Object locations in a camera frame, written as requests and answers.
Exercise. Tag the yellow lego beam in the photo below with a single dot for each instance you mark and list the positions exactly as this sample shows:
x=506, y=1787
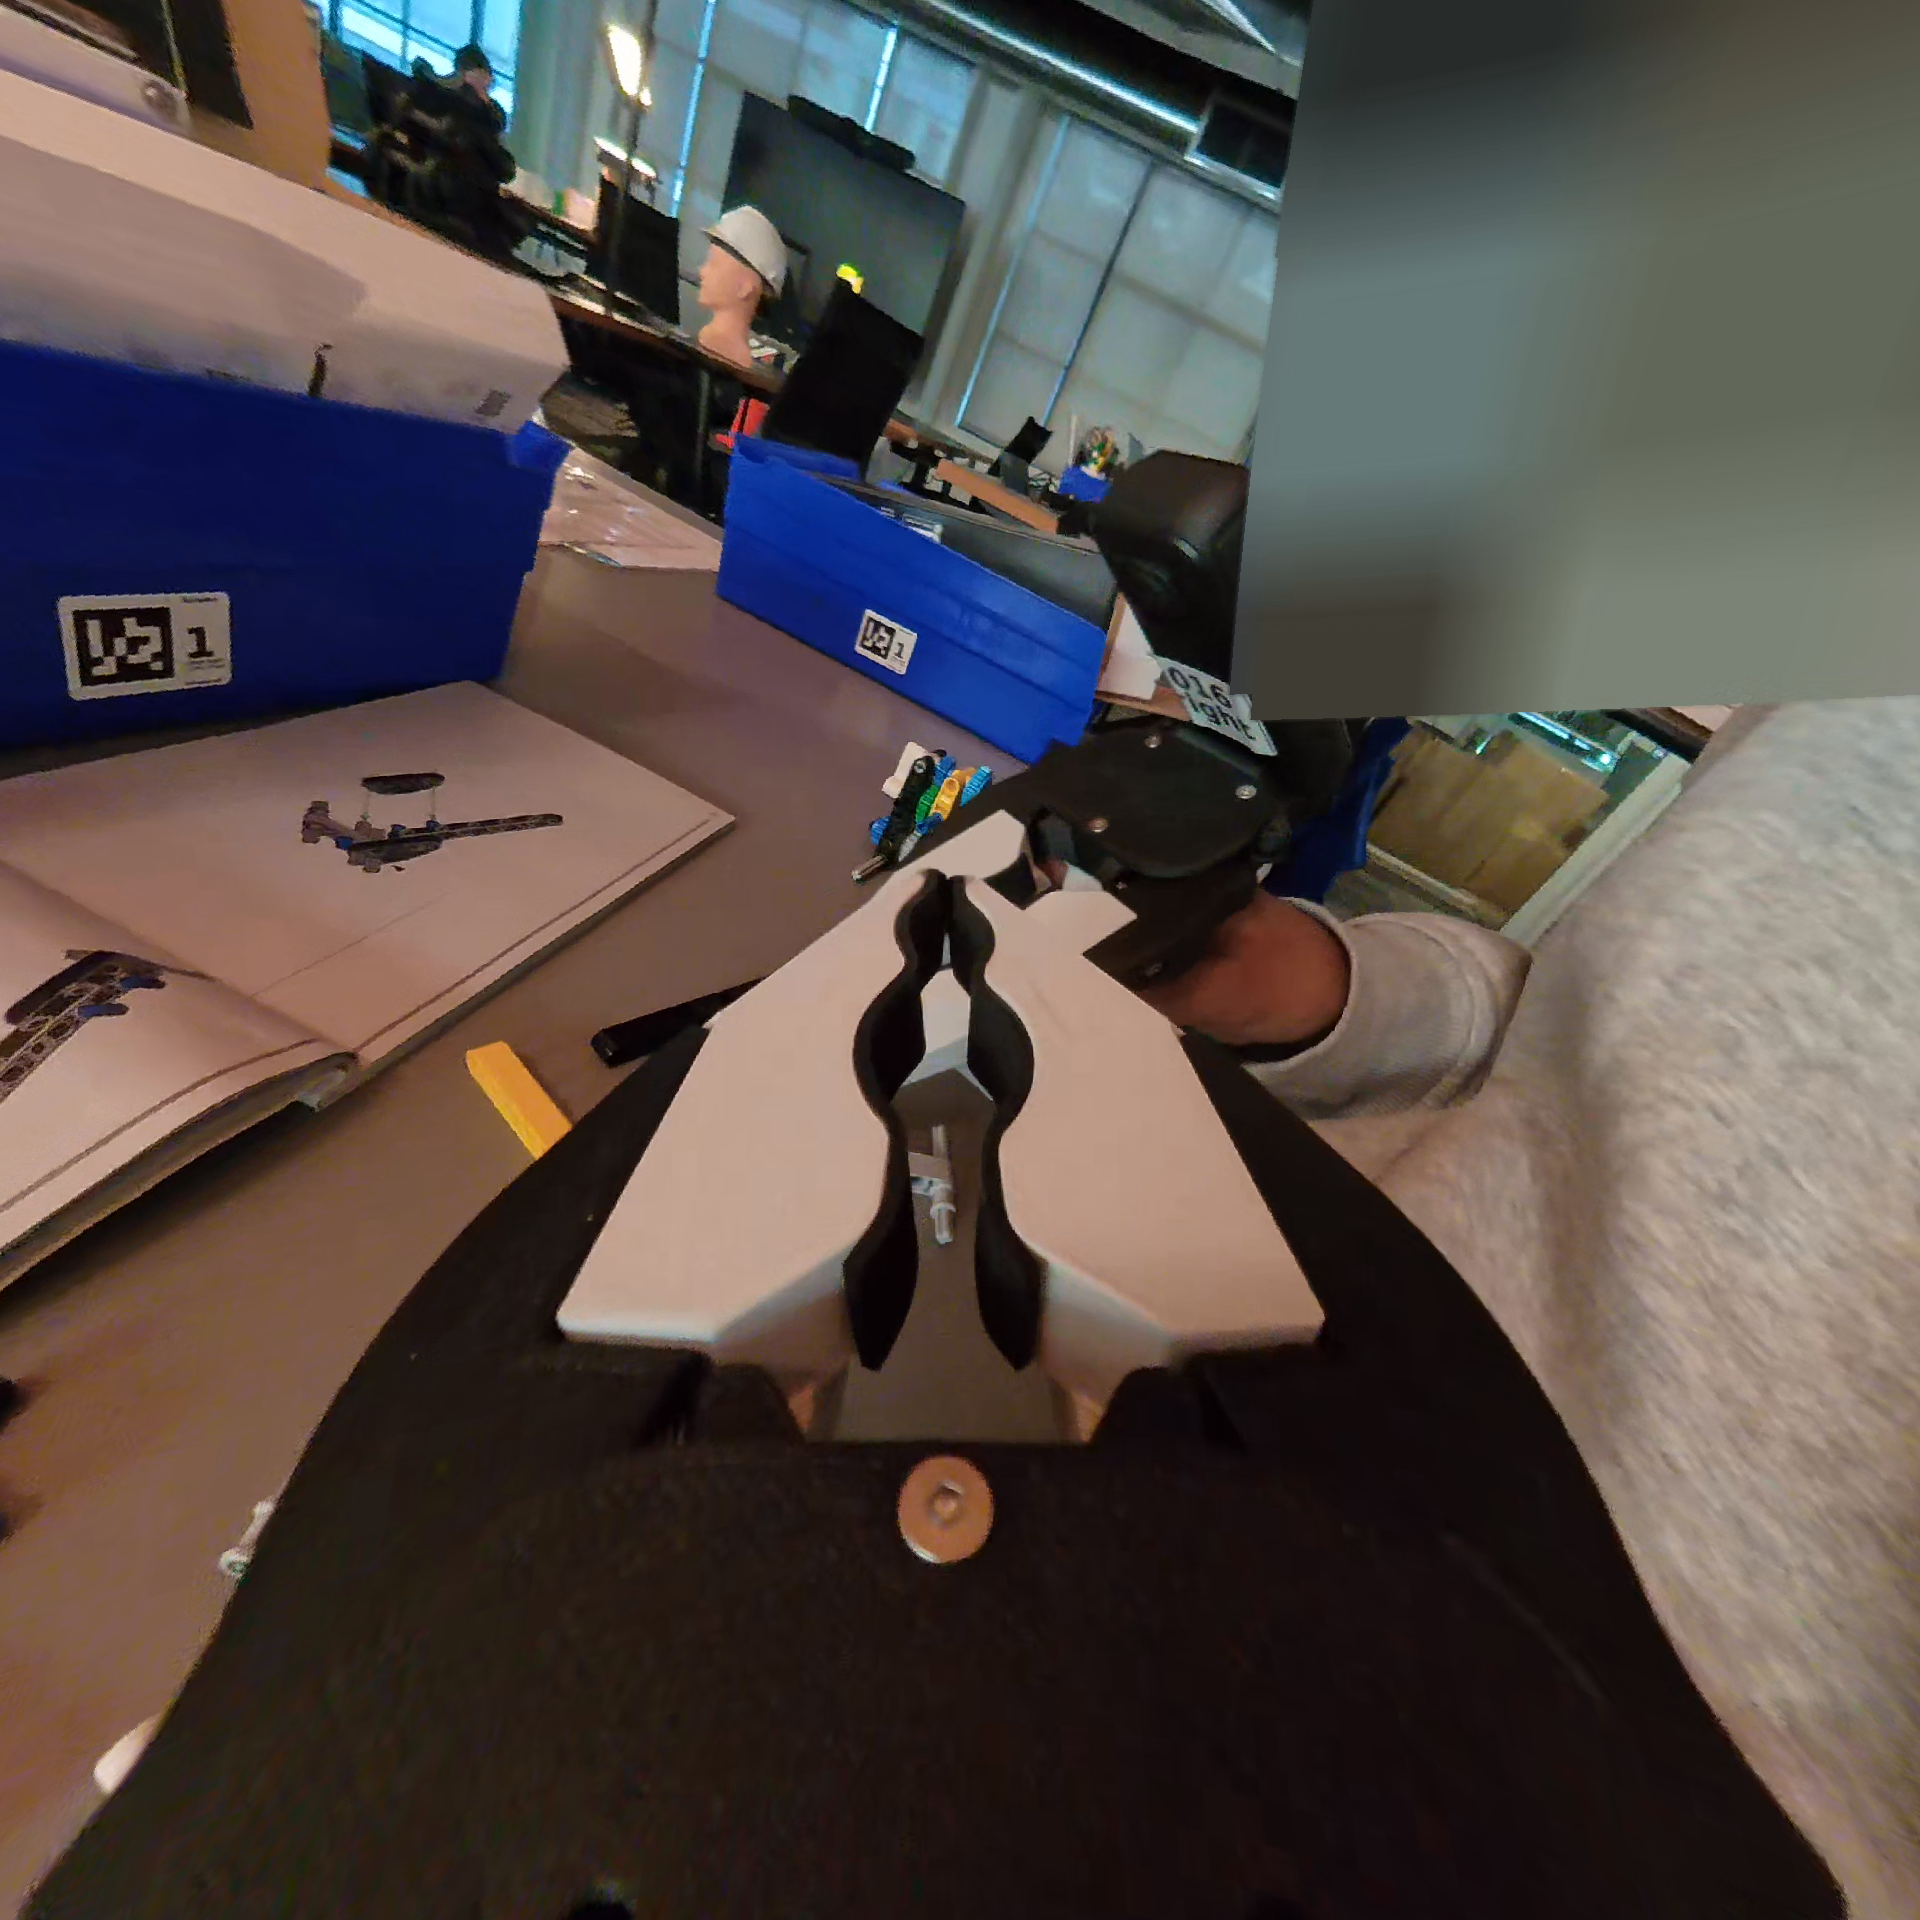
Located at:
x=517, y=1095

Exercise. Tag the person's grey sweatshirt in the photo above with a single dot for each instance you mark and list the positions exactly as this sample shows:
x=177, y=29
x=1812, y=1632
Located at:
x=1681, y=1201

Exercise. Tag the white lego pin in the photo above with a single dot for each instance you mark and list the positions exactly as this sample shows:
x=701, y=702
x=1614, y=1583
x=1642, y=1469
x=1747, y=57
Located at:
x=246, y=1539

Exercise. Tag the open lego instruction booklet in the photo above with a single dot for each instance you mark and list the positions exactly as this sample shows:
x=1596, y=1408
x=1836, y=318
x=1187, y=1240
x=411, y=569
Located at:
x=450, y=902

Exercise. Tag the clear plastic bag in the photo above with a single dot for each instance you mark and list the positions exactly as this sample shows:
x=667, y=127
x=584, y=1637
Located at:
x=628, y=518

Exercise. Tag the cardboard box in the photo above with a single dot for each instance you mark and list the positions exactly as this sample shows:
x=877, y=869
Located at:
x=1128, y=646

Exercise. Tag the grey lego axle assembly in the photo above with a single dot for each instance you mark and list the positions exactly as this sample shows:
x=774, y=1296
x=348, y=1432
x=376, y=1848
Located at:
x=932, y=1184

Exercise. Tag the wooden office desk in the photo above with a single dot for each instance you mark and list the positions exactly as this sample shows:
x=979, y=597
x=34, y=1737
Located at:
x=996, y=503

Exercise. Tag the black panel tan frame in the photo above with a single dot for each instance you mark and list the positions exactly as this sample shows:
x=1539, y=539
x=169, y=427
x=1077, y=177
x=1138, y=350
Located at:
x=194, y=60

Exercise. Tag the black computer monitor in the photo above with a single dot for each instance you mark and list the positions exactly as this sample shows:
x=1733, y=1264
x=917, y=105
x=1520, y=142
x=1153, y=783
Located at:
x=848, y=375

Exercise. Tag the small blue plastic bin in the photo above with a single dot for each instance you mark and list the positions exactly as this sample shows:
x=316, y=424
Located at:
x=961, y=630

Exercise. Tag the pile of coloured lego pieces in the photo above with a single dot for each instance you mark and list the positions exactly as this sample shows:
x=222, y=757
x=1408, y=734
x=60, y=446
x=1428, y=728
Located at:
x=930, y=804

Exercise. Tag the large black television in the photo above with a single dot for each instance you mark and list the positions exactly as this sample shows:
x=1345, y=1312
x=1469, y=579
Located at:
x=854, y=196

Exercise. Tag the large blue plastic bin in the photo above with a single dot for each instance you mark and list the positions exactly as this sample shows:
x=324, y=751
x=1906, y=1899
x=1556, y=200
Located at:
x=329, y=557

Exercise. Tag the mannequin head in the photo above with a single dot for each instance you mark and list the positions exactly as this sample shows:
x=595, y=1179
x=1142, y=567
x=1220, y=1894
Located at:
x=733, y=316

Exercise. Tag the blue pen cup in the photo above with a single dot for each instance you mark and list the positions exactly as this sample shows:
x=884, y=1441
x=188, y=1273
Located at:
x=1089, y=480

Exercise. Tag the stack of cardboard boxes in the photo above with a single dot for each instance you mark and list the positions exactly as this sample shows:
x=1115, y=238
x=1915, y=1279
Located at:
x=1483, y=819

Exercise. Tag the white hard hat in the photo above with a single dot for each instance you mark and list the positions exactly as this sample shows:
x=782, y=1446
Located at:
x=750, y=240

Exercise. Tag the person's right hand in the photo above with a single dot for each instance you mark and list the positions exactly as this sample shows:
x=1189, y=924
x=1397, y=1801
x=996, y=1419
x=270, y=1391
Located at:
x=1275, y=974

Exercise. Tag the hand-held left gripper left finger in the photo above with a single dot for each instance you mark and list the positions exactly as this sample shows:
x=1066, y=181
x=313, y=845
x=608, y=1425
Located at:
x=750, y=1184

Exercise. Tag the person's right forearm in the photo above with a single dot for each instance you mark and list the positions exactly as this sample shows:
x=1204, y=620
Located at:
x=1411, y=1004

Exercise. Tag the white chevron print booklet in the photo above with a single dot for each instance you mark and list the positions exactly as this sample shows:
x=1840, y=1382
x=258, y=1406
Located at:
x=149, y=284

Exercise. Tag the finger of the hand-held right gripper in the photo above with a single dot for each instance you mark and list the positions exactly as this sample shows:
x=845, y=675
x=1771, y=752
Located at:
x=1073, y=917
x=984, y=855

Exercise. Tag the floor lamp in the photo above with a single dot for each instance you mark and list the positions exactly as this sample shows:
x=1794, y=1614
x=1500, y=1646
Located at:
x=627, y=149

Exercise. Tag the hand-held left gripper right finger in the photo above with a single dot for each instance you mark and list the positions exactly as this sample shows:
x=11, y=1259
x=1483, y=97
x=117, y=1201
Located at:
x=1140, y=1201

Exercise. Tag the white barcode booklet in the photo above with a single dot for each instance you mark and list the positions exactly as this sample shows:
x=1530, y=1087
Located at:
x=465, y=347

